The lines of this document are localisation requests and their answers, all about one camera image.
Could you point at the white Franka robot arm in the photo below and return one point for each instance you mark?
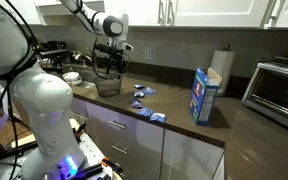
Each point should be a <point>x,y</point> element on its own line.
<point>40,100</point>

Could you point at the red black pliers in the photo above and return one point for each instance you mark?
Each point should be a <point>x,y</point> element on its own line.
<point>110,163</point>

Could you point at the white upper cabinet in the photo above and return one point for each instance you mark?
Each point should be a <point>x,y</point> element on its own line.
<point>217,11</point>

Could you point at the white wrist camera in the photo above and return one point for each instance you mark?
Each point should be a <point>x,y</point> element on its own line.
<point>128,47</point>

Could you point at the silver toaster oven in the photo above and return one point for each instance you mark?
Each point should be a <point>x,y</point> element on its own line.
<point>274,93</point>

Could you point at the perforated robot mount table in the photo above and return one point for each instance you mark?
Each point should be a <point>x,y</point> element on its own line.
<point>90,150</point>

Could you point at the grey lower cabinet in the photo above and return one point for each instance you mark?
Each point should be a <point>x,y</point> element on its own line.
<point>140,143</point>

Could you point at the white bowl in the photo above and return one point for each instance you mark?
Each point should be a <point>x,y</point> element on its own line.
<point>72,77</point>

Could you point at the steel kitchen sink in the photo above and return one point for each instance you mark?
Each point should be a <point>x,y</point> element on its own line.
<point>84,75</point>

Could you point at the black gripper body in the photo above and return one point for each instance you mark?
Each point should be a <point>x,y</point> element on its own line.
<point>110,53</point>

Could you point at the blue cardboard snack box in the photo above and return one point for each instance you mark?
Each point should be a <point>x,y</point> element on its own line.
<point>200,100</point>

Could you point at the steel kitchen faucet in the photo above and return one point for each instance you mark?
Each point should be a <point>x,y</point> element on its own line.
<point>83,57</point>

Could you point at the white paper towel roll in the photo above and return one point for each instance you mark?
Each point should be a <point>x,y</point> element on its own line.
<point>224,65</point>

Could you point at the white wall outlet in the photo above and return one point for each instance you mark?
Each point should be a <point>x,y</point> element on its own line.
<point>150,53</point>

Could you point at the black coffee machine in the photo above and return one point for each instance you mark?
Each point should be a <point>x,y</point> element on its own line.
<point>54,53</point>

